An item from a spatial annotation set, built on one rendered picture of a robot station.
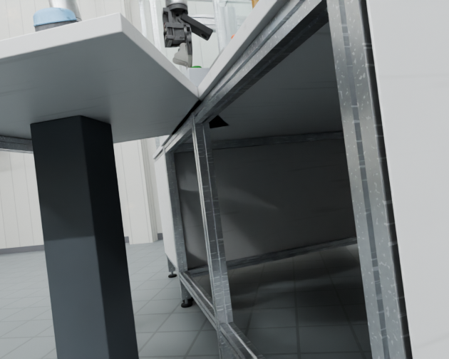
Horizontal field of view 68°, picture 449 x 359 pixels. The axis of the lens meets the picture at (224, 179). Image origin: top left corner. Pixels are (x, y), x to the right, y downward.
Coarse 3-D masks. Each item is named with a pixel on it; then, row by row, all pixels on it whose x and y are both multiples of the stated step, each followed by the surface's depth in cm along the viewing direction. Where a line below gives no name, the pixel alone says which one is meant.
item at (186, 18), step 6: (180, 18) 110; (186, 18) 110; (192, 18) 111; (192, 24) 111; (198, 24) 111; (192, 30) 113; (198, 30) 112; (204, 30) 112; (210, 30) 112; (204, 36) 113
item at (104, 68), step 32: (64, 32) 49; (96, 32) 48; (128, 32) 49; (0, 64) 53; (32, 64) 54; (64, 64) 56; (96, 64) 58; (128, 64) 59; (160, 64) 62; (0, 96) 68; (32, 96) 70; (64, 96) 73; (96, 96) 76; (128, 96) 79; (160, 96) 82; (192, 96) 85; (0, 128) 94; (128, 128) 116; (160, 128) 124
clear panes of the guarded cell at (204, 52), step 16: (144, 0) 212; (160, 0) 236; (192, 0) 243; (144, 16) 221; (160, 16) 236; (160, 32) 235; (176, 48) 238; (192, 48) 241; (208, 48) 245; (176, 64) 237; (192, 64) 241; (208, 64) 244
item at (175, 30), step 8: (168, 8) 109; (176, 8) 108; (184, 8) 109; (168, 16) 108; (176, 16) 110; (168, 24) 107; (176, 24) 107; (184, 24) 108; (168, 32) 107; (176, 32) 108; (184, 32) 108; (168, 40) 107; (176, 40) 108; (184, 40) 109
